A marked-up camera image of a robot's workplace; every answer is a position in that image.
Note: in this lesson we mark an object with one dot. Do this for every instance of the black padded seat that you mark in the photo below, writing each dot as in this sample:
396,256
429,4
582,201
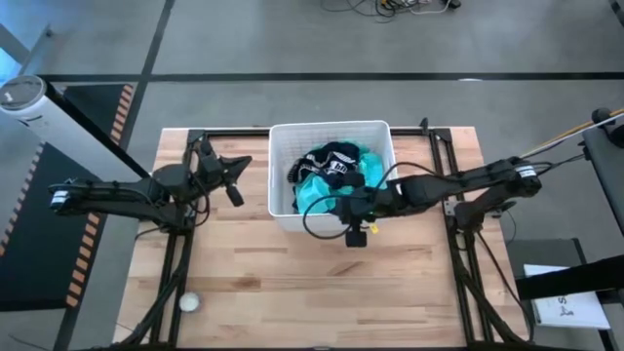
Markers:
607,166

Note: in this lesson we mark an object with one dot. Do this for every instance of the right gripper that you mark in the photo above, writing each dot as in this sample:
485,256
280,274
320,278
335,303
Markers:
375,202

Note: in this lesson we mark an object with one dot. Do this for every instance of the black garment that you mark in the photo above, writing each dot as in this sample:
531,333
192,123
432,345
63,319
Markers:
324,151

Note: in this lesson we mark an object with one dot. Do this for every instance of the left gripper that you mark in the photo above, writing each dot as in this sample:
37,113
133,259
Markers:
207,170

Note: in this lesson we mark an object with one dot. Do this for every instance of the white tower fan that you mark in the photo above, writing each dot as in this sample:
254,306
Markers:
49,122

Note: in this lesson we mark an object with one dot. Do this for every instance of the orange rod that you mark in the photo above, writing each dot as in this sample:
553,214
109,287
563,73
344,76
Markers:
585,128

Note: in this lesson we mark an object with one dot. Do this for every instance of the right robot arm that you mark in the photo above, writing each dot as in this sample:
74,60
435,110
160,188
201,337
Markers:
463,180

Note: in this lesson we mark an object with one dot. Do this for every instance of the white paper booklet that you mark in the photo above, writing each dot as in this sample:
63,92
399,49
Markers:
570,312

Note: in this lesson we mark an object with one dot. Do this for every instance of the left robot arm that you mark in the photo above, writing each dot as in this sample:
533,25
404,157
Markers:
112,192

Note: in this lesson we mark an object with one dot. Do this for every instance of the black flat bar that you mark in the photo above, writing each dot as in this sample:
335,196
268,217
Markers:
570,280

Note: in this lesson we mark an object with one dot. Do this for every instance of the black aluminium table frame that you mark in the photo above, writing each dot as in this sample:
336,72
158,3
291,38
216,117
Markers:
234,131

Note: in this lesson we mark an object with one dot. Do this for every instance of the small yellow tag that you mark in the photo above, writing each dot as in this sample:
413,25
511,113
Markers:
373,228

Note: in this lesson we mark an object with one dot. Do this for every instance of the small white ball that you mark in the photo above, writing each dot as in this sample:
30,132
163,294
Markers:
189,302

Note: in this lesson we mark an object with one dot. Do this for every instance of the black orange-striped floor mat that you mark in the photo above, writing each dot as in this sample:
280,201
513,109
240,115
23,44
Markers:
34,253

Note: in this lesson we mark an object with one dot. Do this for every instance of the grey metal post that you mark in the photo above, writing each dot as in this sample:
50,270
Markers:
14,46

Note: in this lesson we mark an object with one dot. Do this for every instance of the white plastic laundry basket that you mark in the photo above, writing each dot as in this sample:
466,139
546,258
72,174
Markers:
287,222

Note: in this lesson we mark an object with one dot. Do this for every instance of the teal garment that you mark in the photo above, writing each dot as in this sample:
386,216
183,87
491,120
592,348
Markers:
317,192

